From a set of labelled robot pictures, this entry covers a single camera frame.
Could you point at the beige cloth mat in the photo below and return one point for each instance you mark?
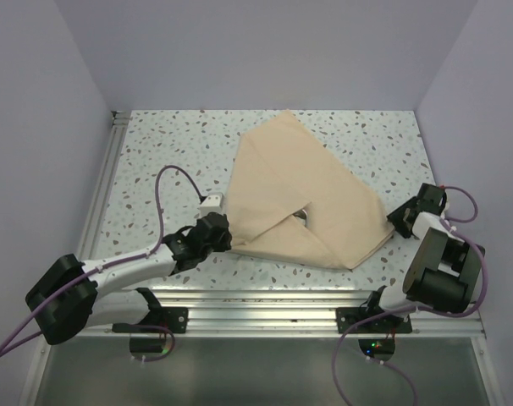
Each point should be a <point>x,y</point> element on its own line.
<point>280,168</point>

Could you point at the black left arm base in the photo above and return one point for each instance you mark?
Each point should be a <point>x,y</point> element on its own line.
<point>153,334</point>

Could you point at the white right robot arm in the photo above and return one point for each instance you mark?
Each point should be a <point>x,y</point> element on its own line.
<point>446,268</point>

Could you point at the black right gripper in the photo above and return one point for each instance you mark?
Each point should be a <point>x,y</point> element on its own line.
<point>395,217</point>

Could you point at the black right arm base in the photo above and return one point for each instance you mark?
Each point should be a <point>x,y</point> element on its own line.
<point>380,348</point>

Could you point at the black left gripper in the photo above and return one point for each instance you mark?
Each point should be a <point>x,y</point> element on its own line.
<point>224,243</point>

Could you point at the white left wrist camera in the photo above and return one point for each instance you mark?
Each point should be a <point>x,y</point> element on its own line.
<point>212,203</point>

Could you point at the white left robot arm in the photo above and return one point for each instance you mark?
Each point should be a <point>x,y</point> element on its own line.
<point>73,295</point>

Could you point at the stainless steel tray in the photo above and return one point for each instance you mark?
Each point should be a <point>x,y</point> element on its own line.
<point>302,217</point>

